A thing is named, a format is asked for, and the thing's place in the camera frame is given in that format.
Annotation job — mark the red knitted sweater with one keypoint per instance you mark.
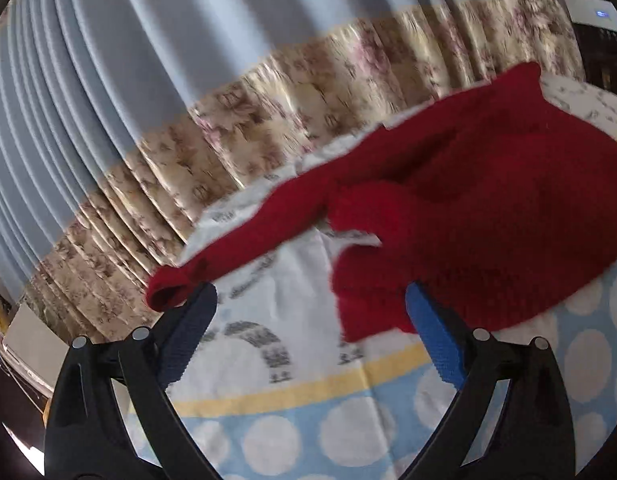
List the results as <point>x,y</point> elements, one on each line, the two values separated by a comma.
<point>497,202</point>

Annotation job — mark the blue floral curtain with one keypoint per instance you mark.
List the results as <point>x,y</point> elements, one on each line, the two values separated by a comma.
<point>121,121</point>

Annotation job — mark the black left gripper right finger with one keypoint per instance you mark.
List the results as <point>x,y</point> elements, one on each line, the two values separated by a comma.
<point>510,417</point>

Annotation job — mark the black electronic device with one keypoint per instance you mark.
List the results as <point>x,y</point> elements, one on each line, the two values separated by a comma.
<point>595,26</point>

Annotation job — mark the beige leaning board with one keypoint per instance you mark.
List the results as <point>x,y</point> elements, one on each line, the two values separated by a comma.
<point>33,344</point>

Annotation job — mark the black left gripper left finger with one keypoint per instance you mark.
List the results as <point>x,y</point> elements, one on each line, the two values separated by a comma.
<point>85,435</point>

